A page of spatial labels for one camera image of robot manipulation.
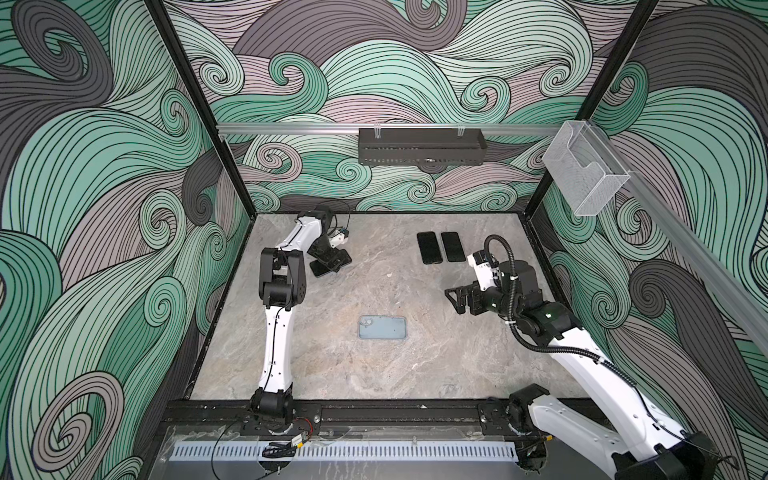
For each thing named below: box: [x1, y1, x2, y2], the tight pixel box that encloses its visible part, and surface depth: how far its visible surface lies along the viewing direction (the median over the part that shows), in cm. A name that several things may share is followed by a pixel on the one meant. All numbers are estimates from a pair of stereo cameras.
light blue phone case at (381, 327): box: [358, 315, 406, 339], surface depth 92 cm
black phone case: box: [416, 231, 443, 265], surface depth 112 cm
